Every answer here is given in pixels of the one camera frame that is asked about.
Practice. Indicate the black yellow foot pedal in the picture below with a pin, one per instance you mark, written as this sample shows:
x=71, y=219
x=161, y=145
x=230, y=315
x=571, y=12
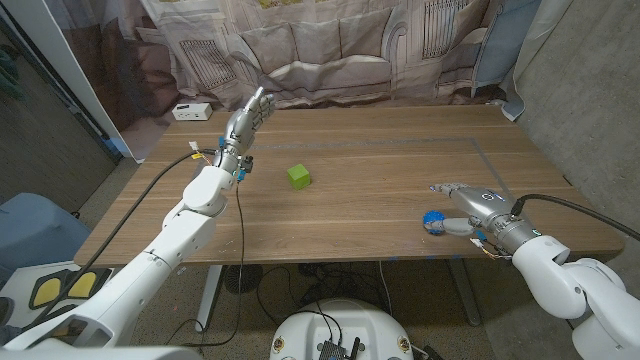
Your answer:
x=47, y=292

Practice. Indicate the white table leg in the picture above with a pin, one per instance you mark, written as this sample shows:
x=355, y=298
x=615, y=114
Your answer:
x=207, y=300

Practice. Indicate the white floor mat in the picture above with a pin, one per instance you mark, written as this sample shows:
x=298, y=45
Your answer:
x=20, y=280

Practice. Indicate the printed sofa backdrop cloth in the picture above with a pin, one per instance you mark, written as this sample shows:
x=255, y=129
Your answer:
x=320, y=50

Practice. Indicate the black electronics module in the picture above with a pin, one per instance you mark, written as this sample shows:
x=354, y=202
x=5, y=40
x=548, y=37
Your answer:
x=332, y=351

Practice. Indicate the pale grey hanging cloth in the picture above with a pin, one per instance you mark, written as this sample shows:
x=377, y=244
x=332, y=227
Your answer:
x=535, y=40

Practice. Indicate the round black floor fan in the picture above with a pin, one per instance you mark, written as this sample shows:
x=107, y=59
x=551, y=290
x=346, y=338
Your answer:
x=242, y=277

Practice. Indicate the blue padded chair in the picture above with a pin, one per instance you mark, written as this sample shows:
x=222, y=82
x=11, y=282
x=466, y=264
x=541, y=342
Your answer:
x=35, y=230

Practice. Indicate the white partition frame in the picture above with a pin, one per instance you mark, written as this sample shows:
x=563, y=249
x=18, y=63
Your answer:
x=50, y=45

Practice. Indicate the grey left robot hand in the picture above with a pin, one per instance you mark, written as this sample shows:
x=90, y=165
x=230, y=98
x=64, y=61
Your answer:
x=242, y=130

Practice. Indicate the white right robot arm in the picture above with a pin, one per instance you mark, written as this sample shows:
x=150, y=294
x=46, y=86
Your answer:
x=550, y=280

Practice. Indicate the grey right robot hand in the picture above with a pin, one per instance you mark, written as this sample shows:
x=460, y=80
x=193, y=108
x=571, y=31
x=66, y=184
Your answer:
x=485, y=205

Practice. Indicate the blue spiky stress ball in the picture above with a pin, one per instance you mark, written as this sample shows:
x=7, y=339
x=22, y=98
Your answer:
x=433, y=217

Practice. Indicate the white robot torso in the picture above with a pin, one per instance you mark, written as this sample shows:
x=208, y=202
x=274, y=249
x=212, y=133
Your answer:
x=340, y=325

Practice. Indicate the grey table leg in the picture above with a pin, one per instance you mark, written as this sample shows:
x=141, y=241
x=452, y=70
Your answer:
x=462, y=290

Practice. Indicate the green cube block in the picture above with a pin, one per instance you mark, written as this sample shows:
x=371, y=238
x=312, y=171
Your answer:
x=298, y=177

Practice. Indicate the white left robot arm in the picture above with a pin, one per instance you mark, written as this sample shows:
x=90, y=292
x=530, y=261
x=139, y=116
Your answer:
x=150, y=265

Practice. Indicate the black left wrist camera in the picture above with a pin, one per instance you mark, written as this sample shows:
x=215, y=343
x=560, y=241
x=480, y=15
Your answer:
x=246, y=163

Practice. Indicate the white power box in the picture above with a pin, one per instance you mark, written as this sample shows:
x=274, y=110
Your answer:
x=192, y=111

